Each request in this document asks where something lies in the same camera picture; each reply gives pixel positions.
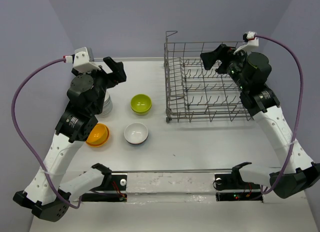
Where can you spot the green bowl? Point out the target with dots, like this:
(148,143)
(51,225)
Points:
(141,104)

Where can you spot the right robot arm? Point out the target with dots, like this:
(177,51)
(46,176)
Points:
(250,71)

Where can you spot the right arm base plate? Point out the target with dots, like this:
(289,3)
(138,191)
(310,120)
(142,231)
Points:
(228,190)

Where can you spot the orange bowl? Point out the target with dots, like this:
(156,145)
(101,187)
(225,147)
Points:
(98,136)

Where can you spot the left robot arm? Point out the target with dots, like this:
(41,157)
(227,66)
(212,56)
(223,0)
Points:
(46,197)

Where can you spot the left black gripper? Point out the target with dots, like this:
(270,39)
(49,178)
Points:
(119,75)

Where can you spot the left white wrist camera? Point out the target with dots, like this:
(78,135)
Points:
(82,60)

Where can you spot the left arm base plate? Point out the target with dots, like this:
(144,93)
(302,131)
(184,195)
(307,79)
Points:
(112,190)

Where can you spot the grey wire dish rack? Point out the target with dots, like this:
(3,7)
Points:
(193,93)

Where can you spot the white bowl stack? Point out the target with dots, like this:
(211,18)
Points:
(107,105)

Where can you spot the white bowl red rim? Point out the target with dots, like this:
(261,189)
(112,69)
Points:
(136,133)

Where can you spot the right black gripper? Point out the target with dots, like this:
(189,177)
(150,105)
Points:
(224,52)

